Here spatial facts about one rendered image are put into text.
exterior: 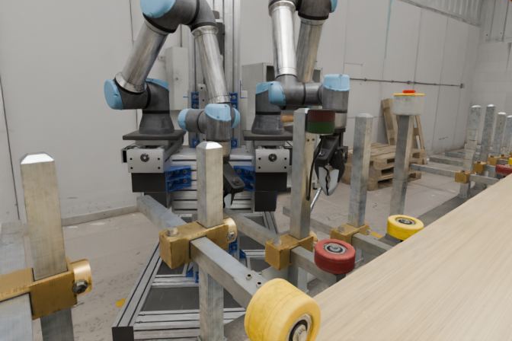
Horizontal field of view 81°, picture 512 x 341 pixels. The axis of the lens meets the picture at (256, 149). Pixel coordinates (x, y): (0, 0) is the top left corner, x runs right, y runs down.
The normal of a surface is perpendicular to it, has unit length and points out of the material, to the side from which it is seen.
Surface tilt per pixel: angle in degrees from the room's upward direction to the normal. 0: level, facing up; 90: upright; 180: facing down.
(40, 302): 90
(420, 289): 0
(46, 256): 90
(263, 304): 40
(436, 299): 0
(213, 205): 90
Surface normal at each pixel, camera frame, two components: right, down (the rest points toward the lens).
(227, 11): 0.07, 0.18
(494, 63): -0.83, 0.09
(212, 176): 0.63, 0.14
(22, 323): 0.01, -0.98
